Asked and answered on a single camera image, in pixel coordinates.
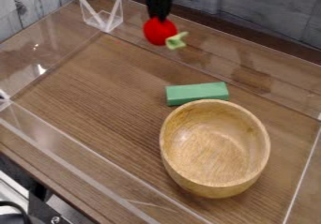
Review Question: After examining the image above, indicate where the clear acrylic tray enclosure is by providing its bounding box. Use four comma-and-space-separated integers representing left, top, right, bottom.
0, 0, 321, 224

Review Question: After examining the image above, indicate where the black cable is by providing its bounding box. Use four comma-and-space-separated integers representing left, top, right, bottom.
0, 201, 32, 224

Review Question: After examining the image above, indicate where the green foam block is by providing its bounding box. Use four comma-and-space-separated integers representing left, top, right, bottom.
166, 82, 230, 106

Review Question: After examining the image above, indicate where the wooden bowl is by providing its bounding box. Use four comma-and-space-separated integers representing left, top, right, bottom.
159, 99, 272, 199

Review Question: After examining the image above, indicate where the red plush strawberry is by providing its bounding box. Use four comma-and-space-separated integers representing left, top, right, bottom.
143, 17, 189, 50

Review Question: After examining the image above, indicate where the black metal table bracket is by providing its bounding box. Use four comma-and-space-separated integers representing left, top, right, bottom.
28, 194, 71, 224

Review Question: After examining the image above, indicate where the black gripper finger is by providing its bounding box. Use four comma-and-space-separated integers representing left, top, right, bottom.
146, 0, 159, 18
158, 0, 171, 22

